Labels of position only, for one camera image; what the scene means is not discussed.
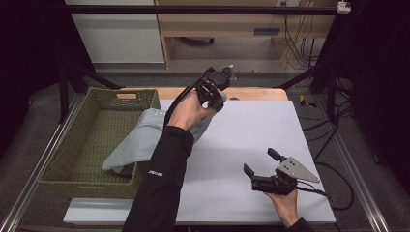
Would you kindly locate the black horizontal bar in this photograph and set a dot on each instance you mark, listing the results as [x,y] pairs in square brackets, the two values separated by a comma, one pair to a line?
[193,9]

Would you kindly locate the black stand legs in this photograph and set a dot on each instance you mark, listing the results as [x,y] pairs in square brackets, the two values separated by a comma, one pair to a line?
[77,79]
[322,80]

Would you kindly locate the black curtain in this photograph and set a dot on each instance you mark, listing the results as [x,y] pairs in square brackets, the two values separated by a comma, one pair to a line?
[35,58]
[377,64]

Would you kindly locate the green woven basket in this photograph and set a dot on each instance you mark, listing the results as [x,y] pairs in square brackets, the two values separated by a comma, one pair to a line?
[90,145]

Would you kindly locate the yellow and black tape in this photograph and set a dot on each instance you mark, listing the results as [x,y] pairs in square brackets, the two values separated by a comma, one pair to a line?
[304,101]

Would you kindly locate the white table board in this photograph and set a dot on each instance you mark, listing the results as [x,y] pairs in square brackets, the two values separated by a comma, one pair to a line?
[245,135]

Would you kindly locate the person's right hand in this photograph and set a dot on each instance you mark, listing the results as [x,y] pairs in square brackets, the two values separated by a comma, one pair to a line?
[285,206]

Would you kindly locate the wooden table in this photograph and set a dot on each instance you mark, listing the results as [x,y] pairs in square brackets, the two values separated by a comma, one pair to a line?
[257,93]

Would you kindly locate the white plug adapter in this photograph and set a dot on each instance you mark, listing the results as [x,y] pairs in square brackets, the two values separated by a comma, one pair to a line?
[343,7]

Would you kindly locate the metal frame rail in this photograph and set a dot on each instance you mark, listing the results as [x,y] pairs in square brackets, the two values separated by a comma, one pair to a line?
[35,167]
[357,180]

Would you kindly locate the light wooden desk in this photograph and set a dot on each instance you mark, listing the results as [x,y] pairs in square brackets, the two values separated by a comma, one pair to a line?
[225,25]

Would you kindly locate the person's left hand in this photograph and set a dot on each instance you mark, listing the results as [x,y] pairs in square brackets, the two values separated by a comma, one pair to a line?
[188,111]

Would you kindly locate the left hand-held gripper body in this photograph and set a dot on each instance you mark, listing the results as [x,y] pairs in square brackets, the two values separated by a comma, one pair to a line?
[216,79]

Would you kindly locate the white cabinet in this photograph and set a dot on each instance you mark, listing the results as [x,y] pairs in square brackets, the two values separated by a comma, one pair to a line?
[119,35]

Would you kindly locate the grey cloth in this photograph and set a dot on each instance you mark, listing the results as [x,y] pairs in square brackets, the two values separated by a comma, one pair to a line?
[141,141]

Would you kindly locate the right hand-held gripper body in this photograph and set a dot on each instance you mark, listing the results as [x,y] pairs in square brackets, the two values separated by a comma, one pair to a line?
[283,179]

